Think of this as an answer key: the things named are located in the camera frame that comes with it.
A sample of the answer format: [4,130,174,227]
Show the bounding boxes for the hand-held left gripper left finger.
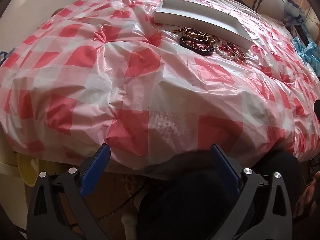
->
[26,144,112,240]

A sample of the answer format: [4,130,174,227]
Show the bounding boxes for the dark red band bracelet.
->
[226,42,248,64]

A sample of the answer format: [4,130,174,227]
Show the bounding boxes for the amber bead bracelet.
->
[209,35,223,46]

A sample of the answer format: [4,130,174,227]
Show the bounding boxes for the white pipe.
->
[121,212,138,240]

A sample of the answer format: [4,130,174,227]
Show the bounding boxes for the pink bead pearl bracelet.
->
[231,54,248,67]

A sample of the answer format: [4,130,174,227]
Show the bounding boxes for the yellow plastic bowl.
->
[17,152,40,187]

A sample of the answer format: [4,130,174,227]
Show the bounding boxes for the red cord gold charm bracelet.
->
[172,27,212,42]

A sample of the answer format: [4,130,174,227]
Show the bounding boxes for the white cardboard box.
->
[154,0,253,50]

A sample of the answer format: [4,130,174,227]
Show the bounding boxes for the red white checked plastic sheet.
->
[0,0,320,173]

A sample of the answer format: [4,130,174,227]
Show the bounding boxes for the light blue plastic bag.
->
[292,36,320,65]

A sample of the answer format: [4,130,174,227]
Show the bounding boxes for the person's right hand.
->
[292,171,320,219]

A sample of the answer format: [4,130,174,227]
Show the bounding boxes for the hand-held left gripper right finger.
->
[210,144,294,240]

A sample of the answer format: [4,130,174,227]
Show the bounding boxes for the black braided bangle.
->
[179,37,215,55]

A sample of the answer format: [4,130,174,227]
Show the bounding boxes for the white bead bracelet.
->
[214,44,238,61]

